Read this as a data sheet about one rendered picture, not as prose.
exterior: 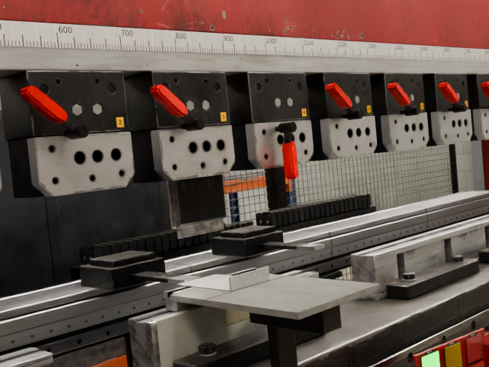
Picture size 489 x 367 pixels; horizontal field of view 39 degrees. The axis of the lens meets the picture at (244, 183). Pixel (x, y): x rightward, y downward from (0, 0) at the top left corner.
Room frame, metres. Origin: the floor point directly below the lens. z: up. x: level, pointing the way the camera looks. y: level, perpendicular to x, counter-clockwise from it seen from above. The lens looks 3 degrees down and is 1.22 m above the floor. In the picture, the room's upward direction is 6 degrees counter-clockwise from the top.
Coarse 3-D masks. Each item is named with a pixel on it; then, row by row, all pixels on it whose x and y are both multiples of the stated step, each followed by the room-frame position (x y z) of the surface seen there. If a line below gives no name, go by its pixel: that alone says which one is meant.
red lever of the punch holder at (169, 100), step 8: (152, 88) 1.01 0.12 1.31; (160, 88) 1.00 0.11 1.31; (160, 96) 1.00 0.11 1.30; (168, 96) 1.01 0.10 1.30; (168, 104) 1.01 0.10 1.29; (176, 104) 1.02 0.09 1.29; (176, 112) 1.02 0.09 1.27; (184, 112) 1.03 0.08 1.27; (184, 120) 1.04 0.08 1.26; (192, 120) 1.04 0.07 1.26; (200, 120) 1.04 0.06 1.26; (184, 128) 1.06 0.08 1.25; (192, 128) 1.04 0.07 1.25; (200, 128) 1.04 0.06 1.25
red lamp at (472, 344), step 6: (474, 336) 1.25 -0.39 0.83; (480, 336) 1.26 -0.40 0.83; (468, 342) 1.24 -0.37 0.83; (474, 342) 1.25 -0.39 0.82; (480, 342) 1.26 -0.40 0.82; (468, 348) 1.23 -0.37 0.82; (474, 348) 1.25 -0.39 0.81; (480, 348) 1.26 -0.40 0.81; (468, 354) 1.23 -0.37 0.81; (474, 354) 1.24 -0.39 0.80; (480, 354) 1.26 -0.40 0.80; (468, 360) 1.23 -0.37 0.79; (474, 360) 1.24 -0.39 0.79
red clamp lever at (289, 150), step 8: (280, 128) 1.19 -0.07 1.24; (288, 128) 1.18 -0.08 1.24; (296, 128) 1.19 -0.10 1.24; (288, 136) 1.19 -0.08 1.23; (288, 144) 1.19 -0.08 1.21; (288, 152) 1.18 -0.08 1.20; (296, 152) 1.19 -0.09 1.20; (288, 160) 1.19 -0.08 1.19; (296, 160) 1.19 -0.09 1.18; (288, 168) 1.19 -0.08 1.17; (296, 168) 1.19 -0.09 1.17; (288, 176) 1.19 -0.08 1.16; (296, 176) 1.19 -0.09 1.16
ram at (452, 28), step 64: (0, 0) 0.88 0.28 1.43; (64, 0) 0.95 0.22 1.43; (128, 0) 1.02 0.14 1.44; (192, 0) 1.11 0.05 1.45; (256, 0) 1.21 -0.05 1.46; (320, 0) 1.33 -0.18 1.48; (384, 0) 1.47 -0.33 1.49; (448, 0) 1.66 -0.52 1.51; (0, 64) 0.88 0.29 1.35; (64, 64) 0.94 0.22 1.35; (128, 64) 1.01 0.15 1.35; (192, 64) 1.10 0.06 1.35; (256, 64) 1.20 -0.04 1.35; (320, 64) 1.32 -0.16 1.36; (384, 64) 1.46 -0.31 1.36; (448, 64) 1.64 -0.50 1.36
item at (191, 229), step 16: (208, 176) 1.14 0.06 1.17; (176, 192) 1.10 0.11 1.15; (192, 192) 1.12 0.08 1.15; (208, 192) 1.14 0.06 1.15; (176, 208) 1.10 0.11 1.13; (192, 208) 1.11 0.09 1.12; (208, 208) 1.14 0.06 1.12; (224, 208) 1.16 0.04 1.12; (176, 224) 1.10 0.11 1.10; (192, 224) 1.12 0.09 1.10; (208, 224) 1.15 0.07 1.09
